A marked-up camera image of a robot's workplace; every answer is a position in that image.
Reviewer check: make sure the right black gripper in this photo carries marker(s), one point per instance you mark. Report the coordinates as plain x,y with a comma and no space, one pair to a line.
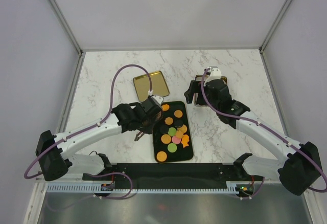
195,87

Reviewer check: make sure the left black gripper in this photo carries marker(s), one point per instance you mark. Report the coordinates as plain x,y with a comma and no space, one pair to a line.
149,129

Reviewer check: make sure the cookie tin box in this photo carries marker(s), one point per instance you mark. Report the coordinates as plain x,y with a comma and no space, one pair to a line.
198,100

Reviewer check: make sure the orange flower cookie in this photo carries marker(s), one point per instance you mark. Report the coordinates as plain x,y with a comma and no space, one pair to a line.
179,134
169,121

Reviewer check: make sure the black sandwich cookie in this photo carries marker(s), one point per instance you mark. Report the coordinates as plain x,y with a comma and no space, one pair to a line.
164,129
178,123

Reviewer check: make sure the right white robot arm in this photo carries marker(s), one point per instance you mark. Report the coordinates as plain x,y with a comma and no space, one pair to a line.
297,166

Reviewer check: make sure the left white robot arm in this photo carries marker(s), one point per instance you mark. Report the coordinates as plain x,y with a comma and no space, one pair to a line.
57,154

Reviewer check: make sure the orange fish cookie top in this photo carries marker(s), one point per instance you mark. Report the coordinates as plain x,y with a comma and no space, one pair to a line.
165,107

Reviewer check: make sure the orange fish cookie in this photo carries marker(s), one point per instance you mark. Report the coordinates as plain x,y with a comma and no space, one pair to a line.
165,107
185,141

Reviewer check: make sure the orange round cookie top right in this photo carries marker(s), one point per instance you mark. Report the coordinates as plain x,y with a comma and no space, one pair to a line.
178,113

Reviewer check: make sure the orange round cookie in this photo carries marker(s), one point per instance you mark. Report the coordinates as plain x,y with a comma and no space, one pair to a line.
178,113
161,156
166,139
183,129

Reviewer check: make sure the green round cookie upper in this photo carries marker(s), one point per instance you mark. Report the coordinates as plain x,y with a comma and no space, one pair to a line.
172,131

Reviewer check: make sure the green round cookie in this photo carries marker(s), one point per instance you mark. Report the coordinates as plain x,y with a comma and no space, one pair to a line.
172,131
172,148

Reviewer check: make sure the orange round cookie left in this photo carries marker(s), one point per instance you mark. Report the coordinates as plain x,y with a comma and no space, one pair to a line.
166,139

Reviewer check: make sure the pink round cookie lower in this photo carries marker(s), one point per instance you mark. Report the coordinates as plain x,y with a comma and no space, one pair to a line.
176,140

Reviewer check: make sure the black cookie tray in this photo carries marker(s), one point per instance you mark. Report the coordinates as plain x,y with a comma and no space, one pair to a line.
182,154

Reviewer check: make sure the green round cookie lower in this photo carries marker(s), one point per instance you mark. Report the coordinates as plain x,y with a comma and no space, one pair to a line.
172,148

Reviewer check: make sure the orange fish cookie lower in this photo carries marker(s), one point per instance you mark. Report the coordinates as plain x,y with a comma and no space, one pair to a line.
185,141

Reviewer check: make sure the orange round cookie bottom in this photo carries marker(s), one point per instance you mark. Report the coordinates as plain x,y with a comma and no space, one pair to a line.
161,156

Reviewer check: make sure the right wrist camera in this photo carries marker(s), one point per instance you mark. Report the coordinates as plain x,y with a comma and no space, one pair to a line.
213,73

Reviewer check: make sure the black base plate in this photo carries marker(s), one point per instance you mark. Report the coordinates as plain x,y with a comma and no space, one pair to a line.
182,175

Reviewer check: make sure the white slotted cable duct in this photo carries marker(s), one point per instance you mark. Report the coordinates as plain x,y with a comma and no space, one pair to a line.
101,188

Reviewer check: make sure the right aluminium frame post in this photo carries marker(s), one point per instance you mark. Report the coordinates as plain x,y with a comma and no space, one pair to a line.
282,12

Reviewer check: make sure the aluminium frame post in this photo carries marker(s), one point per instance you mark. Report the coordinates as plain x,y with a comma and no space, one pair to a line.
282,12
67,29

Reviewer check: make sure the left aluminium frame post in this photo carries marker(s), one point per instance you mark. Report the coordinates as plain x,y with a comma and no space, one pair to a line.
67,29

